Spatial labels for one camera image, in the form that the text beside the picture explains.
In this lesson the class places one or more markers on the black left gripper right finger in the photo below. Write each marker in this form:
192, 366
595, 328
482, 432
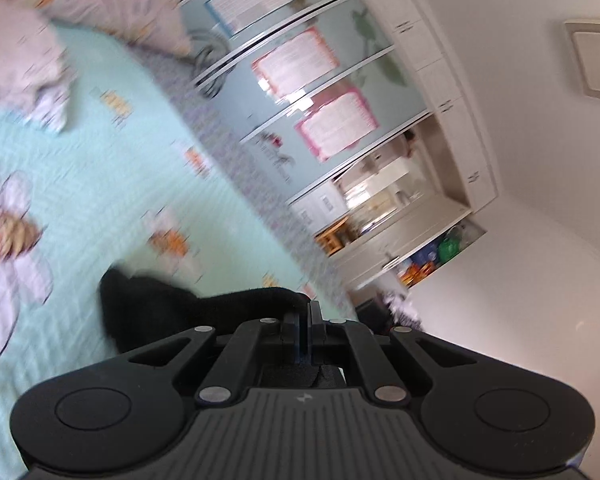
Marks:
485, 414

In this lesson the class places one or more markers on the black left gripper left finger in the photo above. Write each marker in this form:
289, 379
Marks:
124, 412

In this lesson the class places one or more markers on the black garment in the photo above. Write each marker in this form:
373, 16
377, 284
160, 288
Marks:
140, 309

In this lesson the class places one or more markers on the mint green quilted bedspread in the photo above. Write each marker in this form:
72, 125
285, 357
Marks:
126, 182

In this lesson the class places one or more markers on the pink crumpled blanket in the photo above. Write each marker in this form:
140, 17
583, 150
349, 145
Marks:
35, 76

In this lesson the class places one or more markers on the white wardrobe with glass doors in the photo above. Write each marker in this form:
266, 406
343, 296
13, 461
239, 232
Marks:
354, 115

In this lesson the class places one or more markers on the white ceiling light panel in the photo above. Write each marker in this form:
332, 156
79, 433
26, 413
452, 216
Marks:
584, 36

